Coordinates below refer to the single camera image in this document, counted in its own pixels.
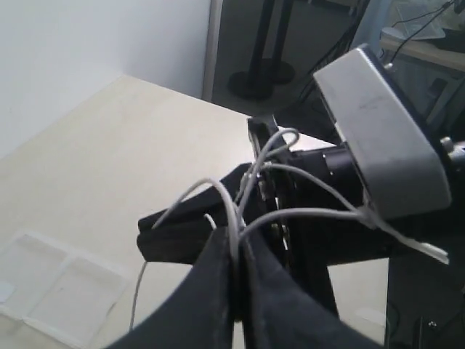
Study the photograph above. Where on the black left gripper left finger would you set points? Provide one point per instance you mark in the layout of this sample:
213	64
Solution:
200	312

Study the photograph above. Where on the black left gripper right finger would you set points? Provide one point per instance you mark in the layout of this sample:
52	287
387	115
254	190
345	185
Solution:
279	314

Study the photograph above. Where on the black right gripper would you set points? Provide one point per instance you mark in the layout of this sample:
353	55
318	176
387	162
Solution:
327	178

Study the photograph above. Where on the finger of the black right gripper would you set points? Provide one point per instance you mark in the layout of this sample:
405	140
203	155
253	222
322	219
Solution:
181	237

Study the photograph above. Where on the black floor stand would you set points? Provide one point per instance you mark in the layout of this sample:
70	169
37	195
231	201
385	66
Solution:
257	83

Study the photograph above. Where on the clear plastic open case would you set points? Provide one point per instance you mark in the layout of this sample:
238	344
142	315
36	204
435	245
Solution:
61	291

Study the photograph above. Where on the background wooden desk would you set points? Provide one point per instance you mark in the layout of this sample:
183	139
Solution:
392	38

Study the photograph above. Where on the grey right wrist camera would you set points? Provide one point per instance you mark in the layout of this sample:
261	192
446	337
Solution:
402	165

